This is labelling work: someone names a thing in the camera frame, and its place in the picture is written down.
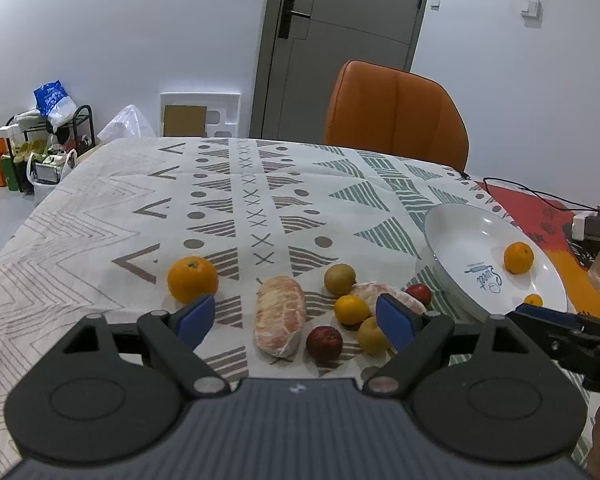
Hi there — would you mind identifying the peeled pomelo segment small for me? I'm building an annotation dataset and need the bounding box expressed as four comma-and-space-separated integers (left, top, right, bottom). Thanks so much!
349, 280, 428, 317

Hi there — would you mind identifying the white shopping bag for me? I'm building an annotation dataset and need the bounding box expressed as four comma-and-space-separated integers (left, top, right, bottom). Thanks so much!
26, 150, 78, 205

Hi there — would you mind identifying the white foam packaging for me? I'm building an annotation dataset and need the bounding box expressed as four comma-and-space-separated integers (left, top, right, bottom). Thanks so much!
160, 92, 240, 138

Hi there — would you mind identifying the white ceramic plate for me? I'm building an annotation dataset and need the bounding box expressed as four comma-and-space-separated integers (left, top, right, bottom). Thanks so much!
423, 204, 569, 322

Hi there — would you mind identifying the green box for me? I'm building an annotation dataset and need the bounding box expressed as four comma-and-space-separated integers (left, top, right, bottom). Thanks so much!
1, 154, 20, 192

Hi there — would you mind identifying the tiny orange kumquat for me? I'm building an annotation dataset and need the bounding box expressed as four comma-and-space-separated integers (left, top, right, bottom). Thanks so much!
523, 294, 544, 307

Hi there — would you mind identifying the orange leather chair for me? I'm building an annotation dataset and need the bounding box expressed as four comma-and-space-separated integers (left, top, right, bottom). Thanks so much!
324, 60, 469, 172

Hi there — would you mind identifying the dark red plum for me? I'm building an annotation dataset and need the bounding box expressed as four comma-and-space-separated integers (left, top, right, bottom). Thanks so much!
305, 326, 343, 362

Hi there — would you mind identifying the black cable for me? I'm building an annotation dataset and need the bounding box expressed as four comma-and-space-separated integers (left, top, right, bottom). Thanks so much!
456, 169, 600, 221

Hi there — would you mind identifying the black metal rack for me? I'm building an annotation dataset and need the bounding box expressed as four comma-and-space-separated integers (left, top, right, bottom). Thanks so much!
0, 104, 96, 193

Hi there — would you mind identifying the brown cardboard piece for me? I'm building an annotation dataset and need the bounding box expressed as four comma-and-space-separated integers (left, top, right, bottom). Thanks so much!
162, 105, 207, 136

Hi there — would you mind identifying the blue white bag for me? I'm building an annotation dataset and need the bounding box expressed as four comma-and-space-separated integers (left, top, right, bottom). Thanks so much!
33, 80, 78, 131

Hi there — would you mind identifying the patterned tablecloth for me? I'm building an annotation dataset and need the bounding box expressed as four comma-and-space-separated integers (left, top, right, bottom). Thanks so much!
0, 138, 516, 477

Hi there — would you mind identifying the large orange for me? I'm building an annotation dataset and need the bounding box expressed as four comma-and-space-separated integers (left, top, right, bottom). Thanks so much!
166, 256, 219, 304

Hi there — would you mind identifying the peeled pomelo segment large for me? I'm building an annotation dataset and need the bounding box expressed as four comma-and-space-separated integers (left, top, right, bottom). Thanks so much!
253, 276, 306, 359

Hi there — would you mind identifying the orange in plate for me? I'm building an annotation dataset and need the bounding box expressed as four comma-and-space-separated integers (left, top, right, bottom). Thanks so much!
502, 242, 535, 275

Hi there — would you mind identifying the red orange mat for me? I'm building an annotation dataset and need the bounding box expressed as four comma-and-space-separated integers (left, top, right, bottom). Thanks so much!
478, 182, 600, 318

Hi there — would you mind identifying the wall light switch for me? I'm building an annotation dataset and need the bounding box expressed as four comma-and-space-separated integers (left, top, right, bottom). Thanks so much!
520, 0, 542, 20

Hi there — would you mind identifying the green-brown kiwi fruit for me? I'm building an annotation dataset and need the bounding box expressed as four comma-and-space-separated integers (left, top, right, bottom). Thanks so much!
324, 263, 356, 297

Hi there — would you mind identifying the yellow-green round fruit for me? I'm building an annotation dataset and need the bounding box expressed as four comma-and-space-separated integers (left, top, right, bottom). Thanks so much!
357, 316, 391, 356

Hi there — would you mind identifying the black door handle lock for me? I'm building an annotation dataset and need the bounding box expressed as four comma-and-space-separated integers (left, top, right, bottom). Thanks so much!
277, 0, 311, 39

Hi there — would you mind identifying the grey door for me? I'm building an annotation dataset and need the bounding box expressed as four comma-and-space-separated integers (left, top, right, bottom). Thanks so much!
249, 0, 426, 143

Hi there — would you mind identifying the white plastic bag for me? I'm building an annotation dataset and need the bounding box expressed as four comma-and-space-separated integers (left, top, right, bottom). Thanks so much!
97, 104, 157, 143

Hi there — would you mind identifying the small red apple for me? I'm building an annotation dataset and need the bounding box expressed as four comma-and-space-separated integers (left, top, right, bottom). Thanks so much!
405, 284, 432, 309

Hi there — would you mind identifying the small yellow orange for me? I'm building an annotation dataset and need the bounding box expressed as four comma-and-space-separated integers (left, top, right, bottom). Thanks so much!
333, 295, 371, 326

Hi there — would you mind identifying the white power adapter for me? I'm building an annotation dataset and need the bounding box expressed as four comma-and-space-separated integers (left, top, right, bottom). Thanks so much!
571, 211, 600, 242

